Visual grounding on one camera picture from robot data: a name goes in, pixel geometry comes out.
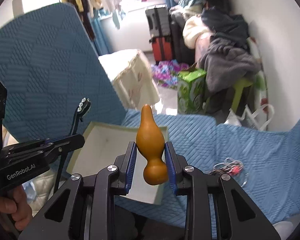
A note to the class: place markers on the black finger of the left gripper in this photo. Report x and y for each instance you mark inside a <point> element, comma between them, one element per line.
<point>64,145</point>

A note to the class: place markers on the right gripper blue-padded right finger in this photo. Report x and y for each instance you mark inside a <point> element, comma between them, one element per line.
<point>175,163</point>

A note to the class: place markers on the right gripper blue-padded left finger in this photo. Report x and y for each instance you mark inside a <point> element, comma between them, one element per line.
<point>121,181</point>

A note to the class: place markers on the orange gourd ornament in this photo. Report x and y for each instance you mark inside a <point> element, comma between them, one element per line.
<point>151,143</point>

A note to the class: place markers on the pale green jewelry box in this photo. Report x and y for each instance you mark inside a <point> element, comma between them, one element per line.
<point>103,143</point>

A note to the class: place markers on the person's left hand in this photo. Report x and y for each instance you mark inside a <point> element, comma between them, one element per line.
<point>17,207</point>

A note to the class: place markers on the green cardboard box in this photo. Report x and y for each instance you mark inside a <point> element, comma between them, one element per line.
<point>191,90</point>

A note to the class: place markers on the blue upholstered headboard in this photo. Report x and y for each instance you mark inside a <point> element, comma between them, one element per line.
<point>48,65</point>

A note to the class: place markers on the white tote bag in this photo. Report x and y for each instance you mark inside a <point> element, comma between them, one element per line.
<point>258,120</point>

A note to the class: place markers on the colourful crumpled wrapper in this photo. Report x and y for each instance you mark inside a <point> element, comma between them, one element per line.
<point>165,73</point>

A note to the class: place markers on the cream floral covered table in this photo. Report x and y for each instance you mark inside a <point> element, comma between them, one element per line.
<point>130,74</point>

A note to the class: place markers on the blue textured bed blanket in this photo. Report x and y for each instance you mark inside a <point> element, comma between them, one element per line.
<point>265,164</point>

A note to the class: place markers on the fruit print rolled mat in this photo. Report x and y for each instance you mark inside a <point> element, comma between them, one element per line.
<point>260,88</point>

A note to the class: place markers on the grey fleece blanket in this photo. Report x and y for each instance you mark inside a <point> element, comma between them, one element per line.
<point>225,64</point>

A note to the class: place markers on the green plastic stool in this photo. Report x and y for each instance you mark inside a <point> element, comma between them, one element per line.
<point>233,96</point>

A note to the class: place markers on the red suitcase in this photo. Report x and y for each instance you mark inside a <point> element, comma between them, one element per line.
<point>162,48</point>

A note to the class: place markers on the black suitcase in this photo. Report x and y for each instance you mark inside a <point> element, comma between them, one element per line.
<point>158,20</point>

